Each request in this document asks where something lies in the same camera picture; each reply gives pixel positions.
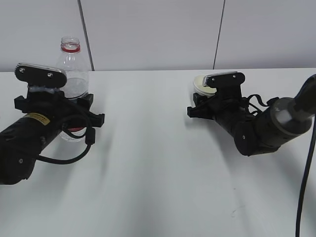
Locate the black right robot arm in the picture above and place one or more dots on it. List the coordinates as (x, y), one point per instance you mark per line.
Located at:
(256, 128)

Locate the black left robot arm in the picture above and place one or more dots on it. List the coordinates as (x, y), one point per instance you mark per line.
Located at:
(21, 145)

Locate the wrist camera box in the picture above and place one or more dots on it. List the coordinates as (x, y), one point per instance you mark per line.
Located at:
(41, 78)
(227, 84)

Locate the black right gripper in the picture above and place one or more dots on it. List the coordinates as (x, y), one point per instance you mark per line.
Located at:
(227, 113)

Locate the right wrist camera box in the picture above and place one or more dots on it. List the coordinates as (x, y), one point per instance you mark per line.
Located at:
(227, 84)

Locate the white paper cup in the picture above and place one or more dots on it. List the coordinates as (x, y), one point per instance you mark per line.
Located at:
(202, 90)

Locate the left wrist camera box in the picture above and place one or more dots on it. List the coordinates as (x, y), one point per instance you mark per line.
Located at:
(41, 78)

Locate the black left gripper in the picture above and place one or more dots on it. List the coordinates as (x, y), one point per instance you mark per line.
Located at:
(74, 119)

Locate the clear water bottle red label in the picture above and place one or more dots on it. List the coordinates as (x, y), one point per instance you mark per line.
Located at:
(72, 62)

